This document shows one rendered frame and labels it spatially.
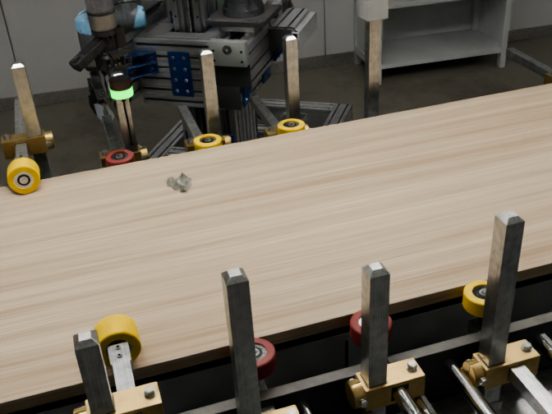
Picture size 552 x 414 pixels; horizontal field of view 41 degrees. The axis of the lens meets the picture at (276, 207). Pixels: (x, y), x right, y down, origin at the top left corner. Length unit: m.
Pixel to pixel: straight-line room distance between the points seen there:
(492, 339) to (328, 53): 3.89
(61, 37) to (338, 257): 3.51
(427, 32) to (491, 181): 3.50
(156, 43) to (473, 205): 1.51
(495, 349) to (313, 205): 0.58
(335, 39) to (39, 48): 1.92
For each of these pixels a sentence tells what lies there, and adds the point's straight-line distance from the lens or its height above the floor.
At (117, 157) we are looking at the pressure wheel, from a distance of 2.06.
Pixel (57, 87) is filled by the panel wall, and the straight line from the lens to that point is 4.94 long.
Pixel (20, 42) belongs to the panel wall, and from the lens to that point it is 4.86.
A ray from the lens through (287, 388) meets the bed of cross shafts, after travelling 1.36.
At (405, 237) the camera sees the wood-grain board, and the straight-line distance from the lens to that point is 1.63.
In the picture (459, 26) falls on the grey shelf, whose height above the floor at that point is 0.16.
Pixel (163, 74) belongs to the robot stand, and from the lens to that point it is 2.88.
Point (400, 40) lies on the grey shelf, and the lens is 5.19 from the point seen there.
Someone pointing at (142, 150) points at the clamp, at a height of 0.87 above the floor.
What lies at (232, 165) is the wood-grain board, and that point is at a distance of 1.95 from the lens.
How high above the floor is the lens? 1.81
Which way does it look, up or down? 31 degrees down
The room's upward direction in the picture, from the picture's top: 4 degrees counter-clockwise
